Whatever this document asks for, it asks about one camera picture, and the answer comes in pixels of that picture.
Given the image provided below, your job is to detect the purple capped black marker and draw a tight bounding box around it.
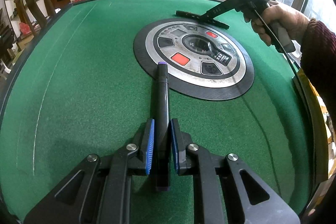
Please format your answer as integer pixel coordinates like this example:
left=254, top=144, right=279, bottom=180
left=154, top=62, right=171, bottom=192

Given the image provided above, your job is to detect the maroon sleeve right forearm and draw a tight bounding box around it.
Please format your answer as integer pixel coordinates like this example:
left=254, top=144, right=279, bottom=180
left=301, top=19, right=335, bottom=125

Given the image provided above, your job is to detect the person right hand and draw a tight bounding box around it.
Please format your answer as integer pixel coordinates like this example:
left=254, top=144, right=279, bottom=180
left=243, top=0, right=310, bottom=47

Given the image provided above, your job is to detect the round mahjong table control panel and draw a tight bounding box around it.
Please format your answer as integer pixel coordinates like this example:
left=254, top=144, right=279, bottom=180
left=133, top=18, right=255, bottom=101

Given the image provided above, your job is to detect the yellow taped white tray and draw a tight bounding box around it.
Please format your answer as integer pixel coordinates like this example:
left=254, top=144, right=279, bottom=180
left=293, top=69, right=335, bottom=223

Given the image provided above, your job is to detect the wooden chair left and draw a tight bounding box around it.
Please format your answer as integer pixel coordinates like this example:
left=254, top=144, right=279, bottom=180
left=14, top=0, right=56, bottom=37

